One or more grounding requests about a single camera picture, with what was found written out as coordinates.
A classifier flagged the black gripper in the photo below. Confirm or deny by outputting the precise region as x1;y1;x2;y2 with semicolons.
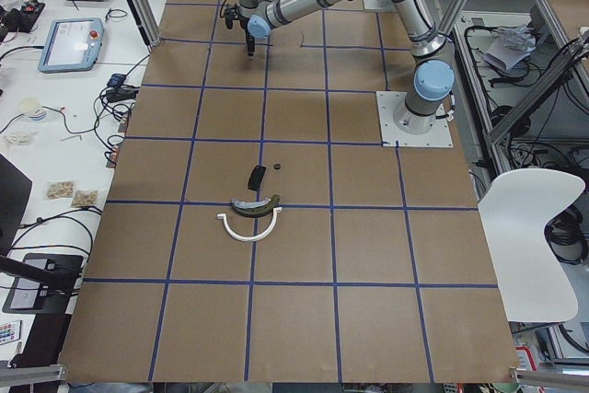
237;6;258;57

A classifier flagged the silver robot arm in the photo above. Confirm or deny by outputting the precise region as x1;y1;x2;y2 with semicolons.
221;0;456;134

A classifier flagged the black flat plate part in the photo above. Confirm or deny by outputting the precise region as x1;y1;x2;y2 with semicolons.
248;165;267;191

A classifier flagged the olive curved brake shoe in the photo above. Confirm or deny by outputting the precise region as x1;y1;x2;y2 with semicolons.
230;194;281;218

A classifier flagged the near blue teach pendant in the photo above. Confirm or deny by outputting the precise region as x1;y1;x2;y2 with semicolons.
38;17;104;74

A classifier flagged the white curved plastic arc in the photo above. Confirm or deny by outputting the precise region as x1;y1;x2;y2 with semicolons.
215;208;283;243

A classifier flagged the brown paper table cover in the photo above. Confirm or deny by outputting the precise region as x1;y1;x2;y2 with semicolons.
60;0;516;383

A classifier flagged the bag of small parts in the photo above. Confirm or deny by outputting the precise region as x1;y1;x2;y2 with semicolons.
45;180;75;200
71;190;99;208

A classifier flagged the black monitor stand base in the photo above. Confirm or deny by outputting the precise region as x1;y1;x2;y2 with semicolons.
1;253;83;314

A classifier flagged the white chair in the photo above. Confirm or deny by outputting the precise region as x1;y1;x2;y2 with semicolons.
479;168;585;323

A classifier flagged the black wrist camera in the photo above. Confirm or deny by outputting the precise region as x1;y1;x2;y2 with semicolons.
222;4;240;29

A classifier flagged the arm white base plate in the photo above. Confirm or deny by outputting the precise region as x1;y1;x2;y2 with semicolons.
375;91;454;148
363;0;397;12

